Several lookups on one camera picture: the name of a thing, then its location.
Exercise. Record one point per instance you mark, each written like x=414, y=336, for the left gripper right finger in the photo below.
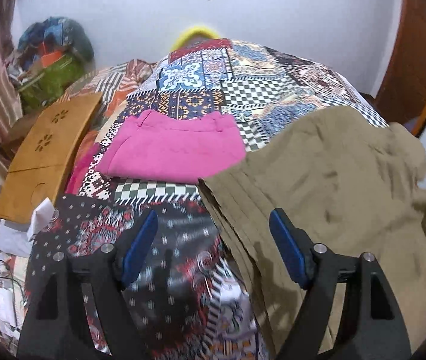
x=371, y=326

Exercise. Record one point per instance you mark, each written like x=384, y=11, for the olive khaki pants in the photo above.
x=351, y=186

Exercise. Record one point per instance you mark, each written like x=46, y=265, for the white paper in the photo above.
x=40, y=218

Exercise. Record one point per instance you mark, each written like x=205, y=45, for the patchwork patterned bedsheet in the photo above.
x=186, y=302

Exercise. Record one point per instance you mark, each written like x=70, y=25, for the wooden laptop tray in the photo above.
x=44, y=159

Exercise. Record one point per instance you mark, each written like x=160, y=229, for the folded pink pants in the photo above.
x=156, y=147

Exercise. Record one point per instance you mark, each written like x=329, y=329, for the brown wooden door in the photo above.
x=402, y=94

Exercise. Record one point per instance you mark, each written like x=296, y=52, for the pile of clothes bags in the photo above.
x=50, y=56

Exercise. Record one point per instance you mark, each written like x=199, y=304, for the yellow fuzzy pillow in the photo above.
x=196, y=31

